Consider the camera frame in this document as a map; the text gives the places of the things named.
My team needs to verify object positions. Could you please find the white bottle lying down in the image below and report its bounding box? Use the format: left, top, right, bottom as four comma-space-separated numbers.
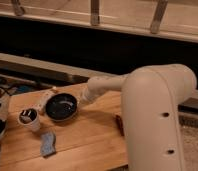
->
34, 87, 58, 114

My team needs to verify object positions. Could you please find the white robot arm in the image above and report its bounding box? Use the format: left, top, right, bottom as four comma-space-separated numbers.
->
79, 64, 197, 171

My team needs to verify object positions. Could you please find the wooden table board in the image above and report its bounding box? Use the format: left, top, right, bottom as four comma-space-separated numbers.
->
0, 91, 127, 171

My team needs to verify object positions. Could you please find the white paper cup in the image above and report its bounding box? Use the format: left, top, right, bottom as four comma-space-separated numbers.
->
18, 108, 41, 132

